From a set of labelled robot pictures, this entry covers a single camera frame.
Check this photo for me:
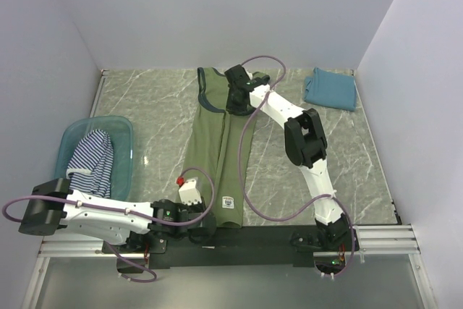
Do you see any olive green tank top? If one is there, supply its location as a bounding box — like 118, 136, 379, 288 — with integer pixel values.
183, 67, 256, 229

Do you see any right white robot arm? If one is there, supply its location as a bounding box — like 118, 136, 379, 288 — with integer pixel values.
224, 64, 355, 250

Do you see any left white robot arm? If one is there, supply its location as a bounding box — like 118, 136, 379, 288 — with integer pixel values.
19, 179, 216, 253

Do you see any blue white striped tank top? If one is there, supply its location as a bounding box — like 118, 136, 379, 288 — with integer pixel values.
66, 129, 114, 198

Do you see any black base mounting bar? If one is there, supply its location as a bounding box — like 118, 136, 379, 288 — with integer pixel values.
101, 225, 360, 273

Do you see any translucent teal laundry basket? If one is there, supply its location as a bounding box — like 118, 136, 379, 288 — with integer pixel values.
54, 116, 134, 201

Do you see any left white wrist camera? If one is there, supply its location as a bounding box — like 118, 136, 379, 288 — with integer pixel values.
177, 177, 203, 206

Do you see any aluminium frame rail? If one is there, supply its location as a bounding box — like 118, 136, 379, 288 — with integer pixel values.
39, 224, 421, 258

